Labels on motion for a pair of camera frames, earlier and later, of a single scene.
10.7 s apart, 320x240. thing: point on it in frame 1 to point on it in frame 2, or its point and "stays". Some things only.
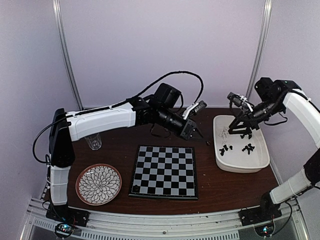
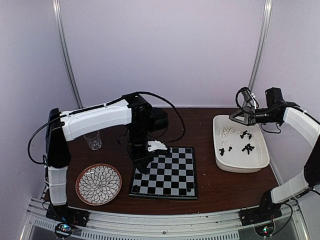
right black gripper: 244,118 to 238,113
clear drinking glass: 94,141 stays
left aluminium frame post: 58,19 stays
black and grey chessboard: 163,171 stays
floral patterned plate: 97,184 stays
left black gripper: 188,129 to 146,160
